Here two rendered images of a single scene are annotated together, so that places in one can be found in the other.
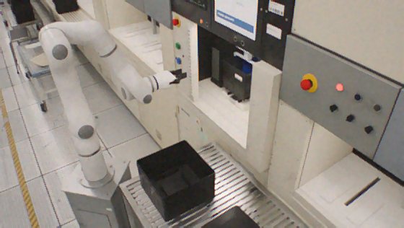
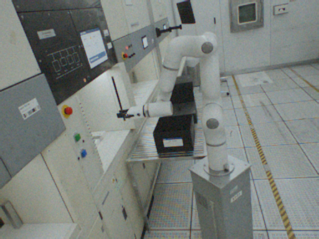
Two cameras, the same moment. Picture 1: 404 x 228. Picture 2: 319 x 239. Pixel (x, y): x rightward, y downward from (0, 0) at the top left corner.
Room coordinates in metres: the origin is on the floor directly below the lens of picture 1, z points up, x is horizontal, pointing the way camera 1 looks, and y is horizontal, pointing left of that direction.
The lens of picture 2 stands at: (2.22, 1.29, 1.71)
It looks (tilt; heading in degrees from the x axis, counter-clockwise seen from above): 24 degrees down; 228
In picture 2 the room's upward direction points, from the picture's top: 12 degrees counter-clockwise
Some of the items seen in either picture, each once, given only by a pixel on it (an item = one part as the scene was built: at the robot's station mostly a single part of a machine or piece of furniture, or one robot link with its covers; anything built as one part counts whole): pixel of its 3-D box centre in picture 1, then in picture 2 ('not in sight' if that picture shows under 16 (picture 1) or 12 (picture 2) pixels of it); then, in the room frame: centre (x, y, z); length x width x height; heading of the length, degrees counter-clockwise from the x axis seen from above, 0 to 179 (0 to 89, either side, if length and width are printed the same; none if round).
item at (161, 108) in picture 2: (136, 89); (161, 108); (1.33, 0.32, 1.19); 0.13 x 0.09 x 0.08; 124
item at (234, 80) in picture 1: (247, 71); not in sight; (1.72, -0.26, 1.06); 0.24 x 0.20 x 0.32; 34
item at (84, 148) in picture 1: (81, 125); (213, 126); (1.21, 0.59, 1.07); 0.19 x 0.12 x 0.24; 32
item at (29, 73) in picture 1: (48, 70); not in sight; (3.31, 1.82, 0.24); 0.97 x 0.52 x 0.48; 36
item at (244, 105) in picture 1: (244, 94); not in sight; (1.72, -0.26, 0.89); 0.22 x 0.21 x 0.04; 124
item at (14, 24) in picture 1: (27, 27); not in sight; (4.73, 2.73, 0.24); 0.94 x 0.53 x 0.48; 33
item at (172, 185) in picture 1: (176, 179); (175, 132); (1.07, 0.14, 0.85); 0.28 x 0.28 x 0.17; 33
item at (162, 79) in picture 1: (162, 80); (138, 111); (1.41, 0.20, 1.19); 0.11 x 0.10 x 0.07; 124
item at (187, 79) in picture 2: not in sight; (180, 91); (0.36, -0.37, 0.89); 0.29 x 0.29 x 0.25; 37
